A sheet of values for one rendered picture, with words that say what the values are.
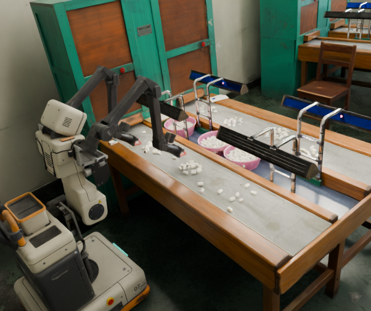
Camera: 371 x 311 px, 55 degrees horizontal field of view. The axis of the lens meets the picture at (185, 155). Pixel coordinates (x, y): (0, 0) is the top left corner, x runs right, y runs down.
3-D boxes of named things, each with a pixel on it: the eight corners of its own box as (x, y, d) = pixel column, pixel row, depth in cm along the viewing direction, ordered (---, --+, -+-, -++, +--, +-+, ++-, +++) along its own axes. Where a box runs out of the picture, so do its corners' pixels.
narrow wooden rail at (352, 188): (365, 207, 196) (368, 190, 190) (173, 120, 326) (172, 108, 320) (370, 202, 198) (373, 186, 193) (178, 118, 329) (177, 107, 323)
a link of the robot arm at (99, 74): (100, 59, 224) (108, 61, 217) (112, 74, 233) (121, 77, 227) (52, 112, 213) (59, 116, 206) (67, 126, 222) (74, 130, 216)
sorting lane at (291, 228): (293, 259, 162) (293, 256, 161) (111, 139, 293) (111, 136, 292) (331, 227, 177) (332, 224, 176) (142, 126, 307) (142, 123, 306)
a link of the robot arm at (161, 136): (141, 83, 200) (154, 87, 193) (148, 80, 203) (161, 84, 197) (150, 148, 224) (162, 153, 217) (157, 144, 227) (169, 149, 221)
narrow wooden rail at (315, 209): (330, 236, 180) (332, 219, 175) (143, 132, 310) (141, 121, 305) (336, 231, 183) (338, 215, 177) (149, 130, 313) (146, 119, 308)
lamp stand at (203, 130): (212, 138, 282) (207, 84, 260) (196, 131, 297) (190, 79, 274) (230, 129, 291) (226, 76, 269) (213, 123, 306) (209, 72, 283)
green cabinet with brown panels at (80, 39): (90, 133, 279) (53, 4, 231) (65, 115, 319) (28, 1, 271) (218, 82, 344) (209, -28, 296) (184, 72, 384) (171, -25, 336)
